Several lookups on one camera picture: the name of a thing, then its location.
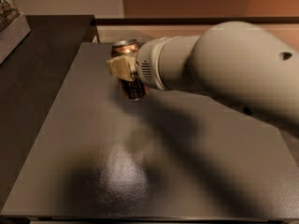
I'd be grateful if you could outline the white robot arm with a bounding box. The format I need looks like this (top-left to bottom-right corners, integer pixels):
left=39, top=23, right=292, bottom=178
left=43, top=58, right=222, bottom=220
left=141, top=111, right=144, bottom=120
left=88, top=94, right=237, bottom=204
left=107, top=21, right=299, bottom=127

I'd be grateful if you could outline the orange soda can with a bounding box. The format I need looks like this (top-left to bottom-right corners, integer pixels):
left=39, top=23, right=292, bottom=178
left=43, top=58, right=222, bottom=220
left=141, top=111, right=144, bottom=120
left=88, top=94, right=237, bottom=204
left=111, top=39, right=149, bottom=101

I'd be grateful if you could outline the black side table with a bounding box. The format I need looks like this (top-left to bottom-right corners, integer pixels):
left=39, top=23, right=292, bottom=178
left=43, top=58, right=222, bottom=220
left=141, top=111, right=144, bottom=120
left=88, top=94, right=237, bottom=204
left=0, top=15, right=96, bottom=210

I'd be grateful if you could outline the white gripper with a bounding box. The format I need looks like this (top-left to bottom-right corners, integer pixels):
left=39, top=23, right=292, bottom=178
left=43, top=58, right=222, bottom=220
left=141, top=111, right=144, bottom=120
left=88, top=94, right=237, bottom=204
left=107, top=37, right=170, bottom=91

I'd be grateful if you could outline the grey box with items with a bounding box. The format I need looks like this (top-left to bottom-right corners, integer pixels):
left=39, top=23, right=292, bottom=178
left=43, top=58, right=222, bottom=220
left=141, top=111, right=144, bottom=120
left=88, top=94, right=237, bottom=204
left=0, top=0, right=31, bottom=63

